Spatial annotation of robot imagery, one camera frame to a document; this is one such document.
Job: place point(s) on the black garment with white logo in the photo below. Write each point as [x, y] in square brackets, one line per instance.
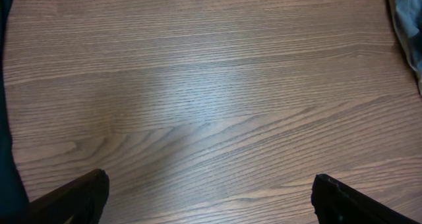
[13, 195]

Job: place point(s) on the grey folded garment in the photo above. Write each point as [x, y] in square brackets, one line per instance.
[406, 19]

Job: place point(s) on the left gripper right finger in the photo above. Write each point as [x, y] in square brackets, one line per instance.
[337, 203]

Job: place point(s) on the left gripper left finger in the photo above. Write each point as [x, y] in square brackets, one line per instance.
[79, 201]

